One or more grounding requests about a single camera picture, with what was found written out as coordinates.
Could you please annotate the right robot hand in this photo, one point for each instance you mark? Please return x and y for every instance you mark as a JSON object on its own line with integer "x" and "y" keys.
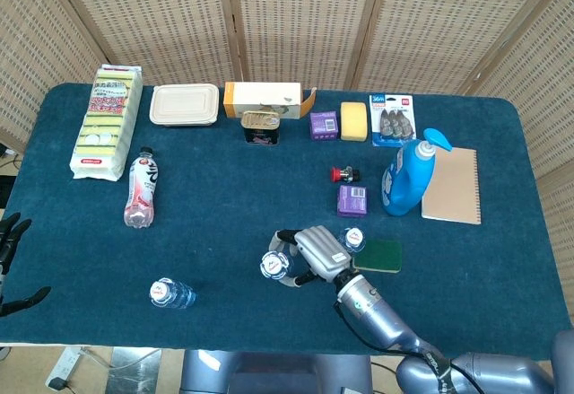
{"x": 320, "y": 250}

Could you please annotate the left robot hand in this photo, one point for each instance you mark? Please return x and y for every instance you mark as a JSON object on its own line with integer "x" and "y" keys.
{"x": 9, "y": 237}

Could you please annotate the clear water bottle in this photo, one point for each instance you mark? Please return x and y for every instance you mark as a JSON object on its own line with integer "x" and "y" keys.
{"x": 179, "y": 295}
{"x": 273, "y": 265}
{"x": 354, "y": 239}

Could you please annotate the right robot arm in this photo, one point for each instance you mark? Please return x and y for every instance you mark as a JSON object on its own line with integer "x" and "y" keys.
{"x": 381, "y": 317}

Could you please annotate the small purple box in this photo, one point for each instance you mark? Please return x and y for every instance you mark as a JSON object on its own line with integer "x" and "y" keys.
{"x": 324, "y": 125}
{"x": 353, "y": 201}

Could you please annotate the green yellow scouring sponge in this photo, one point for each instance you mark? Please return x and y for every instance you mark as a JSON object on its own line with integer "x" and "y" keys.
{"x": 381, "y": 255}

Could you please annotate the red emergency stop button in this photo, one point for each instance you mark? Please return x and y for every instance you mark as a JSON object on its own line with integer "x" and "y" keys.
{"x": 336, "y": 174}

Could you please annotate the blue detergent jug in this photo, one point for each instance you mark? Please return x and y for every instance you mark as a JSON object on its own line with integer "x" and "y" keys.
{"x": 406, "y": 183}

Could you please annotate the blue table cloth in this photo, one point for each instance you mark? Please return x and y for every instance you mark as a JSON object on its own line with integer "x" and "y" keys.
{"x": 224, "y": 196}

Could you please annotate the black luncheon meat can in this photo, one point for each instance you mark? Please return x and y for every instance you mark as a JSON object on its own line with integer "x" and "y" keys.
{"x": 261, "y": 131}

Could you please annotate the plain yellow sponge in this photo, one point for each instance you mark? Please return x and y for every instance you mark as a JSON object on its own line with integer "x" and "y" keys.
{"x": 354, "y": 121}

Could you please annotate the grey robot torso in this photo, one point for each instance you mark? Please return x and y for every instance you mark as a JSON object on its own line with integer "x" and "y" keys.
{"x": 269, "y": 373}

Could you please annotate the white power strip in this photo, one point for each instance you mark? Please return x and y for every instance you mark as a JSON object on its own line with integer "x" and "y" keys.
{"x": 63, "y": 367}

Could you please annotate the pink drink bottle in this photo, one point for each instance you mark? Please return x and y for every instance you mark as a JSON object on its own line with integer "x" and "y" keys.
{"x": 142, "y": 183}

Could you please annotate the brown spiral notebook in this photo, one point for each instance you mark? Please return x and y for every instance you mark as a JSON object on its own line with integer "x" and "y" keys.
{"x": 453, "y": 185}

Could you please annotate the yellow sponge multipack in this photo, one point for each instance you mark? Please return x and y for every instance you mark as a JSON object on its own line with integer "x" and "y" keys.
{"x": 105, "y": 125}

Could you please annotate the correction tape blister pack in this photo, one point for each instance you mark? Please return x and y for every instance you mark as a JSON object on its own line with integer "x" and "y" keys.
{"x": 393, "y": 120}

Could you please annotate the yellow white carton box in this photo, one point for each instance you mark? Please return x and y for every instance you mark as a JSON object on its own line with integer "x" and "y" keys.
{"x": 260, "y": 95}

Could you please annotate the beige lidded food container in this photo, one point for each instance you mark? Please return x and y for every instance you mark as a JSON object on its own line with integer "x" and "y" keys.
{"x": 184, "y": 104}

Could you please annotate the woven folding screen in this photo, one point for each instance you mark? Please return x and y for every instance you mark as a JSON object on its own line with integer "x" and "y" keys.
{"x": 291, "y": 17}

